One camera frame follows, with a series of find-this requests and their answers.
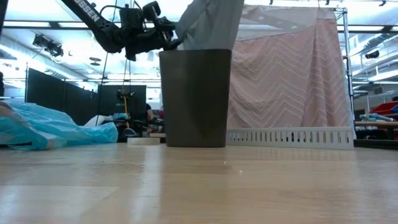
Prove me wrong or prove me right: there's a pink chevron blanket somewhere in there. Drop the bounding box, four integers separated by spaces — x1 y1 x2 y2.
226 18 352 130

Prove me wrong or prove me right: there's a black partition panel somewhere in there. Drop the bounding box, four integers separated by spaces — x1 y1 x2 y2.
25 67 98 126

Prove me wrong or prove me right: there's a yellow hanging cable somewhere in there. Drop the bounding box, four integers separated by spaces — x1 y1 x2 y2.
123 95 129 128

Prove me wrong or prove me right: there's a metal rack pole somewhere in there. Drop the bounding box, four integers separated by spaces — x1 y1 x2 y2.
334 7 356 128

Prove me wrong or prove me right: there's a white slotted cable duct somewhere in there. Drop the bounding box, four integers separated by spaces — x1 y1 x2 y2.
226 126 354 151

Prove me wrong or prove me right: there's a thin hanging cable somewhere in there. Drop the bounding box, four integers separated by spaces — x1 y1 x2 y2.
122 58 132 94

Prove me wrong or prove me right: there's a white background cloth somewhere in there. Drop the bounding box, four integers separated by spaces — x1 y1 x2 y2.
83 114 108 127

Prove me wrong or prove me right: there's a dark grey trash bin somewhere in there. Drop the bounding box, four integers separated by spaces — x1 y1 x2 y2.
159 49 233 148

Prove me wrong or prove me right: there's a grey trash bag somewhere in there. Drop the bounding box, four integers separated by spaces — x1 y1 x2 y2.
175 0 246 51

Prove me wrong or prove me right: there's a black hanging cable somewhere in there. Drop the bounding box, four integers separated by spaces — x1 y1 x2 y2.
95 52 108 126

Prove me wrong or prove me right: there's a black monitor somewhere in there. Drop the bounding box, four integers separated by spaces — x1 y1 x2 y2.
97 84 147 115

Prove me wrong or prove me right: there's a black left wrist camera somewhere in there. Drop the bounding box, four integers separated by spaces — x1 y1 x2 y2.
141 1 163 23

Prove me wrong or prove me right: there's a blue plastic bag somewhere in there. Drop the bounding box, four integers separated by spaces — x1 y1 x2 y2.
0 98 119 152

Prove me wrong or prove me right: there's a white tape roll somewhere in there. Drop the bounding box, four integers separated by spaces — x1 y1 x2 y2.
126 137 161 146

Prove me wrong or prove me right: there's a background wooden table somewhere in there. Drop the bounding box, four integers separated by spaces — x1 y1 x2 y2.
354 120 398 128

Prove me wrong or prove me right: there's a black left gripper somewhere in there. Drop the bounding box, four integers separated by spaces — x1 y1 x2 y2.
116 6 185 62

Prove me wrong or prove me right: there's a black camera on stand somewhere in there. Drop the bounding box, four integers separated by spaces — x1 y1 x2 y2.
116 89 136 102

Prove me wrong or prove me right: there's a white blue cloth pile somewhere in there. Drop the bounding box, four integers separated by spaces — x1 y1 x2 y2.
359 112 396 123

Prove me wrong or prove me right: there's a person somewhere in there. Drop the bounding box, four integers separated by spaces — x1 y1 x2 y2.
144 102 165 125

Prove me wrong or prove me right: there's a red storage bin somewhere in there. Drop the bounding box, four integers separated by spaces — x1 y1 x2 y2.
369 101 398 116

